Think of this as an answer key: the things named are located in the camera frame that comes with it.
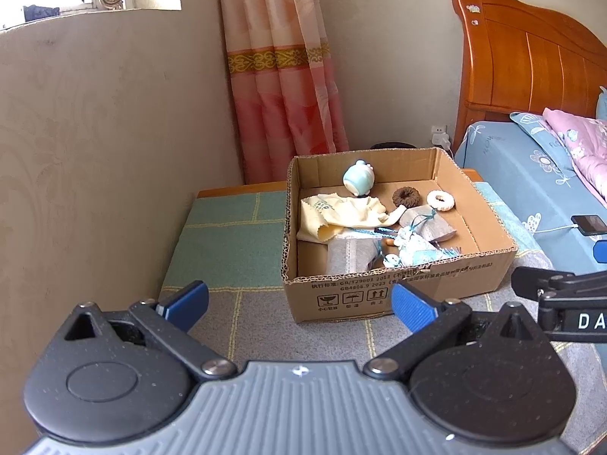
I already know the blue floral pillow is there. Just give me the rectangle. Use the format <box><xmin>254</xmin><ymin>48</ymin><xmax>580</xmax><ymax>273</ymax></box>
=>
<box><xmin>510</xmin><ymin>111</ymin><xmax>582</xmax><ymax>185</ymax></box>

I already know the cream scrunchie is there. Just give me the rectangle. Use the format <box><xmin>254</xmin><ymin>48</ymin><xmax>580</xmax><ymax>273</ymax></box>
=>
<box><xmin>426</xmin><ymin>190</ymin><xmax>456</xmax><ymax>211</ymax></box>

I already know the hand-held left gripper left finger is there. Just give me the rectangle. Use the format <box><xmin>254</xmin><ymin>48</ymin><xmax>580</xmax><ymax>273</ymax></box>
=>
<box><xmin>52</xmin><ymin>281</ymin><xmax>238</xmax><ymax>382</ymax></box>

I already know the black smartphone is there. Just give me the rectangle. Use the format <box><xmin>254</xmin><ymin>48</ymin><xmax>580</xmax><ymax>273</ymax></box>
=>
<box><xmin>571</xmin><ymin>215</ymin><xmax>607</xmax><ymax>237</ymax></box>

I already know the light blue teapot toy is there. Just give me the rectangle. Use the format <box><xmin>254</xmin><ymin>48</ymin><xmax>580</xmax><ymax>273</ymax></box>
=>
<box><xmin>342</xmin><ymin>160</ymin><xmax>377</xmax><ymax>196</ymax></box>

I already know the pink floral pillow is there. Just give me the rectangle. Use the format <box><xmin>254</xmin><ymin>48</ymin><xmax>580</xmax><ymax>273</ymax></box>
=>
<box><xmin>542</xmin><ymin>108</ymin><xmax>607</xmax><ymax>209</ymax></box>

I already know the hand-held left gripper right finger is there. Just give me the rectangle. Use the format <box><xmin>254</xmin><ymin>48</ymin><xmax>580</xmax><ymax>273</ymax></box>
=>
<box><xmin>364</xmin><ymin>281</ymin><xmax>553</xmax><ymax>382</ymax></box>

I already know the cardboard box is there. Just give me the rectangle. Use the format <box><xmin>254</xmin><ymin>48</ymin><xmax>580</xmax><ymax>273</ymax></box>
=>
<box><xmin>281</xmin><ymin>147</ymin><xmax>519</xmax><ymax>325</ymax></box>

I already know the plaid blanket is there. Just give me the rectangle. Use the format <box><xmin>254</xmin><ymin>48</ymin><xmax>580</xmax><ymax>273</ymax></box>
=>
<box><xmin>159</xmin><ymin>181</ymin><xmax>607</xmax><ymax>453</ymax></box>

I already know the wooden headboard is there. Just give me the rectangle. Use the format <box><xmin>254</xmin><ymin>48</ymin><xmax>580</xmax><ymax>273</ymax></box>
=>
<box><xmin>451</xmin><ymin>0</ymin><xmax>607</xmax><ymax>155</ymax></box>

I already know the brown scrunchie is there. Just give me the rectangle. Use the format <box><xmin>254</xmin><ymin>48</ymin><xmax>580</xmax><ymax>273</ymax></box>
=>
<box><xmin>392</xmin><ymin>186</ymin><xmax>422</xmax><ymax>208</ymax></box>

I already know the blue floral bed sheet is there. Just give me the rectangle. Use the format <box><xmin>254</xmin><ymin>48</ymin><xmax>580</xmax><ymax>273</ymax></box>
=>
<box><xmin>454</xmin><ymin>121</ymin><xmax>607</xmax><ymax>271</ymax></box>

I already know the plain grey pouch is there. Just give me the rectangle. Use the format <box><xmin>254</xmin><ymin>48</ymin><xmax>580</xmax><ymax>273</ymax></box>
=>
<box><xmin>398</xmin><ymin>206</ymin><xmax>458</xmax><ymax>242</ymax></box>

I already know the dark cloth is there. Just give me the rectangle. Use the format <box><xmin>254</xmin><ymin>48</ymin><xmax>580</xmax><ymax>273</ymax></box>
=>
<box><xmin>24</xmin><ymin>5</ymin><xmax>60</xmax><ymax>22</ymax></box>

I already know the pale yellow cloth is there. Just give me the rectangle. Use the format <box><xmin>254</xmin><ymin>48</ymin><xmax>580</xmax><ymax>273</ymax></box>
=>
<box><xmin>296</xmin><ymin>193</ymin><xmax>404</xmax><ymax>243</ymax></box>

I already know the pink patterned curtain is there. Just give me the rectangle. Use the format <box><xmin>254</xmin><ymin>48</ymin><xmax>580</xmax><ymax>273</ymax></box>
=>
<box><xmin>215</xmin><ymin>0</ymin><xmax>352</xmax><ymax>185</ymax></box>

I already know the blue embroidered sachet with tassel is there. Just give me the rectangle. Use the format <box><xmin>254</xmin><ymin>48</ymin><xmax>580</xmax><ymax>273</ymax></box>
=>
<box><xmin>370</xmin><ymin>211</ymin><xmax>463</xmax><ymax>268</ymax></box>

